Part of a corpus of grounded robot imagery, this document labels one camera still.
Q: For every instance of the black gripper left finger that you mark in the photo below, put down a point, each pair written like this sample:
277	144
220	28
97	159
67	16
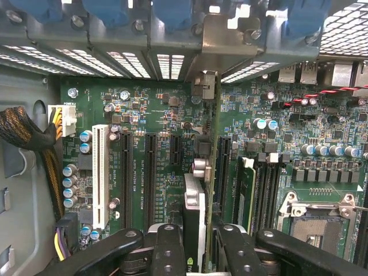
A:
168	253

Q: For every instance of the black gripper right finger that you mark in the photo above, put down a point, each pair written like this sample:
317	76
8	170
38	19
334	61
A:
241	253

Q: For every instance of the green RAM stick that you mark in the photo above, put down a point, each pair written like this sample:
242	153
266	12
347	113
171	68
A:
247	195

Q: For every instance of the black RAM slot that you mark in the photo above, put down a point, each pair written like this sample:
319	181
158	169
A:
263	195
275	195

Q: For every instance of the long black expansion slot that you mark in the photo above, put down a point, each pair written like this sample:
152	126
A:
126	178
151	178
225	172

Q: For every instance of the CPU socket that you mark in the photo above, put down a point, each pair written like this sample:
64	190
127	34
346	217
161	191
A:
322	230

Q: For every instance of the short black expansion slot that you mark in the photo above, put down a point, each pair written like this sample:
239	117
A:
175	149

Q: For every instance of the white expansion slot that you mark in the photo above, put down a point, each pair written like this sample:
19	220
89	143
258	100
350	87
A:
100	172

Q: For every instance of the socket locking lever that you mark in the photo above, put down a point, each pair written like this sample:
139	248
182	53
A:
360	208

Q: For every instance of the green motherboard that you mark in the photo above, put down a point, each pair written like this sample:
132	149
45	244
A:
161	115

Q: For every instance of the grey power supply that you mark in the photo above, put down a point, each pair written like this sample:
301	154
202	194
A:
17	224

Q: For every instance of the white power connector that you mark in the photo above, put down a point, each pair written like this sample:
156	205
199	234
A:
67	120

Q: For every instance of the open PC case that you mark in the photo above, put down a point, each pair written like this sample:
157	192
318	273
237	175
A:
115	37

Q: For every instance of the blue slot retention clip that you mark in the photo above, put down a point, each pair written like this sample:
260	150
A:
37	8
304	17
106	11
172	14

